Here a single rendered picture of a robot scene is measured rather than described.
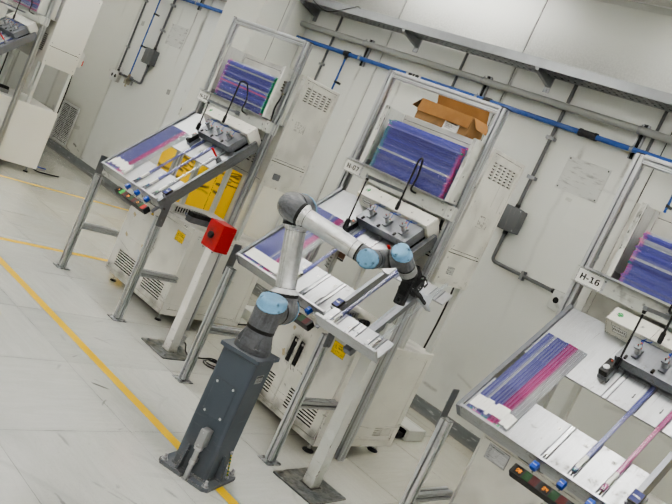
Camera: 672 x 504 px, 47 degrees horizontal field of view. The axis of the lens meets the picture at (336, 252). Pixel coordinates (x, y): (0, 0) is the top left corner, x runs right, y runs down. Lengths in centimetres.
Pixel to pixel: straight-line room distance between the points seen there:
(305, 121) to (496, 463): 254
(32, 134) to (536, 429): 580
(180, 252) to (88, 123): 473
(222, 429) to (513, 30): 368
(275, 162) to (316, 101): 46
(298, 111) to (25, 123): 342
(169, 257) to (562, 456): 278
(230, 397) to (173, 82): 551
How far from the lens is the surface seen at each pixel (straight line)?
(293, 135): 490
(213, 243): 425
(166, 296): 479
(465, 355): 530
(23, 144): 770
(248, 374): 303
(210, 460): 317
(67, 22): 760
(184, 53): 824
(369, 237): 383
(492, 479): 332
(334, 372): 379
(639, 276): 327
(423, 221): 376
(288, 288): 315
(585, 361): 320
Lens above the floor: 141
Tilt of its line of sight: 7 degrees down
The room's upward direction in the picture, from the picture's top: 25 degrees clockwise
